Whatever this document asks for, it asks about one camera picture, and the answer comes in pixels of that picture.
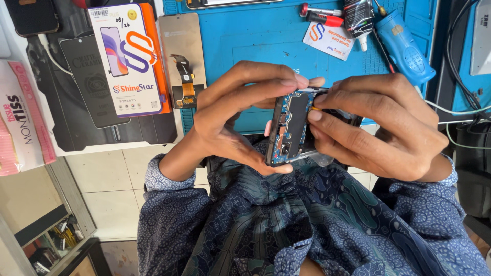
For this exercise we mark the phone with white screen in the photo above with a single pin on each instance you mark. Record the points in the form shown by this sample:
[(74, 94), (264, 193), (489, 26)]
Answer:
[(230, 2)]

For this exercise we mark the person's right fingers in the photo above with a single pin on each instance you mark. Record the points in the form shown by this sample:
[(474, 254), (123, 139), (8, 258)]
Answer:
[(345, 111)]

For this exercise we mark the red silver pen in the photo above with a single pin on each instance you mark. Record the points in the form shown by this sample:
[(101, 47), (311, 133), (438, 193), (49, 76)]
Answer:
[(318, 9)]

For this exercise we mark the white grey device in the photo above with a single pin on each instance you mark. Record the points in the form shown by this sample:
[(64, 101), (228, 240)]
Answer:
[(481, 42)]

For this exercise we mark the blue batik shirt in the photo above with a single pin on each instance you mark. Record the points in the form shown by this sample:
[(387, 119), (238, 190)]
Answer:
[(307, 218)]

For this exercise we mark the person's right hand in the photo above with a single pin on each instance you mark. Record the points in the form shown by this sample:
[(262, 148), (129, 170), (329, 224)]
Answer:
[(395, 130)]

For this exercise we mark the black smartphone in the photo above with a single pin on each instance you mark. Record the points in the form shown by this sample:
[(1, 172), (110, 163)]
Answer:
[(295, 119)]

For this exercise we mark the blue electric screwdriver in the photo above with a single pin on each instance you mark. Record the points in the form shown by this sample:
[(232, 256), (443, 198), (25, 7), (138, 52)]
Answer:
[(404, 50)]

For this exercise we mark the white orange card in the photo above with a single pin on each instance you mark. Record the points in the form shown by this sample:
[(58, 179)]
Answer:
[(330, 40)]

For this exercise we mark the replacement phone screen with flex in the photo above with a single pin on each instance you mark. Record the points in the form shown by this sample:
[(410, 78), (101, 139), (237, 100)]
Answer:
[(180, 38)]

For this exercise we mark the black glue tube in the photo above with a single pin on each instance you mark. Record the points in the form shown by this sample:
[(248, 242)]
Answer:
[(357, 19)]

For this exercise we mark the pink white tissue pack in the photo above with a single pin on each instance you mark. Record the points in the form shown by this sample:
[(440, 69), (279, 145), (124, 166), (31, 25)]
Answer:
[(19, 119)]

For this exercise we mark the black bag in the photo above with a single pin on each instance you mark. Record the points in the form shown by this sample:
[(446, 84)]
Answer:
[(473, 172)]

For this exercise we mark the black flat board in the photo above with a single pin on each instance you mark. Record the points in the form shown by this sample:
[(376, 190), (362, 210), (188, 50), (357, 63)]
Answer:
[(76, 134)]

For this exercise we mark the person's left hand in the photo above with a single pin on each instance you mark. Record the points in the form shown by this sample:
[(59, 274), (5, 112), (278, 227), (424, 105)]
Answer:
[(218, 115)]

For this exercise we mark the thin precision screwdriver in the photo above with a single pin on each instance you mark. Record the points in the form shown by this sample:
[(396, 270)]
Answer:
[(381, 50)]

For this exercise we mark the blue tray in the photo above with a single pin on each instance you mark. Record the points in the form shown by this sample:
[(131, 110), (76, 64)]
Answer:
[(466, 88)]

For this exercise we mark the glass display cabinet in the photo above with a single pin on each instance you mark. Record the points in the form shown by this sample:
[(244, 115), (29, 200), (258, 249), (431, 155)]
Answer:
[(46, 230)]

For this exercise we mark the white orange screen box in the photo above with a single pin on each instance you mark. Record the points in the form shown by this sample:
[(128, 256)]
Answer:
[(126, 69)]

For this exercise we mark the red black marker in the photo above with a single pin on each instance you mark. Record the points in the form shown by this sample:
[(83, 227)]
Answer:
[(326, 20)]

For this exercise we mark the black phone case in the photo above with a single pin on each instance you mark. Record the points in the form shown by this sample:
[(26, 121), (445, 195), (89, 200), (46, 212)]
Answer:
[(32, 15)]

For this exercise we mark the dark screen protector packet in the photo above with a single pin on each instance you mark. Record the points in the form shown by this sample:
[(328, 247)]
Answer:
[(88, 84)]

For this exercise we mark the blue repair mat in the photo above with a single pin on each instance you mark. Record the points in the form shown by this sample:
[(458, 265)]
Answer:
[(261, 34)]

